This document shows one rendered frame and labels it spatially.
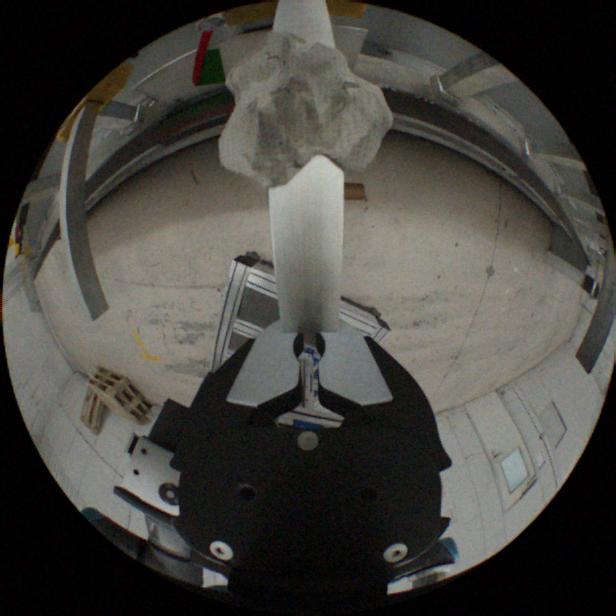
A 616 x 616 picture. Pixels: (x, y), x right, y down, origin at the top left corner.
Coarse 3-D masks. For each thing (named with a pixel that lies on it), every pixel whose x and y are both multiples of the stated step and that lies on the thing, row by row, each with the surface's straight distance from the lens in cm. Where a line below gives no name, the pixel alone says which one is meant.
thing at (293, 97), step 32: (288, 32) 12; (256, 64) 10; (288, 64) 9; (320, 64) 9; (256, 96) 8; (288, 96) 8; (320, 96) 8; (352, 96) 8; (256, 128) 7; (288, 128) 7; (320, 128) 8; (352, 128) 7; (384, 128) 8; (224, 160) 8; (256, 160) 7; (288, 160) 7; (352, 160) 7
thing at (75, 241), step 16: (80, 112) 33; (96, 112) 33; (80, 128) 30; (80, 144) 29; (64, 160) 31; (80, 160) 29; (64, 176) 28; (80, 176) 28; (64, 192) 27; (80, 192) 27; (64, 208) 26; (80, 208) 27; (64, 224) 26; (80, 224) 26; (64, 240) 27; (80, 240) 26; (64, 256) 28; (80, 256) 25; (80, 272) 25; (96, 272) 26; (80, 288) 25; (96, 288) 26; (80, 304) 27; (96, 304) 26
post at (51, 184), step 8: (48, 176) 60; (56, 176) 61; (32, 184) 59; (40, 184) 59; (48, 184) 60; (56, 184) 60; (24, 192) 59; (32, 192) 58; (40, 192) 59; (48, 192) 61; (24, 200) 59; (32, 200) 61
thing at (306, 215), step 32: (288, 0) 20; (320, 0) 20; (320, 32) 13; (320, 160) 8; (288, 192) 8; (320, 192) 8; (288, 224) 8; (320, 224) 7; (288, 256) 8; (320, 256) 8; (288, 288) 8; (320, 288) 8; (288, 320) 9; (320, 320) 9
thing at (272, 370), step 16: (272, 336) 10; (288, 336) 9; (256, 352) 9; (272, 352) 9; (288, 352) 8; (256, 368) 8; (272, 368) 8; (288, 368) 8; (240, 384) 8; (256, 384) 8; (272, 384) 7; (288, 384) 7; (240, 400) 7; (256, 400) 7; (272, 400) 7; (288, 400) 8; (272, 416) 8
